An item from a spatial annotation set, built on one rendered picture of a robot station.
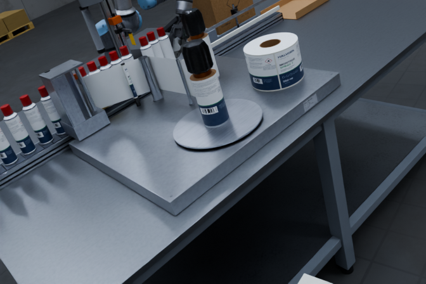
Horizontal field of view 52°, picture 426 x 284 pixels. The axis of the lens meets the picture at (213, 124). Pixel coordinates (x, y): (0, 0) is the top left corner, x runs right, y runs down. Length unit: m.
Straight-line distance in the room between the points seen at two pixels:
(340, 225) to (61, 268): 1.07
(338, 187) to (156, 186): 0.75
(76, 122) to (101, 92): 0.18
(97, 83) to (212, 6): 0.89
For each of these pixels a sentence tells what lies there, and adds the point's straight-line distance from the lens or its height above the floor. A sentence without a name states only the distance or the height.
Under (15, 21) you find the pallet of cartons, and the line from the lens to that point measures 9.53.
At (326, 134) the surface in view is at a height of 0.73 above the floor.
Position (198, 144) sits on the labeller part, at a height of 0.89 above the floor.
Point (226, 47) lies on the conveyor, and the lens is 2.21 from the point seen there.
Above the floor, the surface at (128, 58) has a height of 1.04.
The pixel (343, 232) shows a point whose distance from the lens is 1.89.
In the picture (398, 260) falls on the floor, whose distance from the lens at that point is 2.12.
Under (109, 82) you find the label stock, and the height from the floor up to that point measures 1.01.
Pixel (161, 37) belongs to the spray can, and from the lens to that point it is 2.01.
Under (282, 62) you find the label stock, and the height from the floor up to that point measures 0.98.
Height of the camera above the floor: 1.58
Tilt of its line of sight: 28 degrees down
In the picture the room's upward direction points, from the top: 17 degrees counter-clockwise
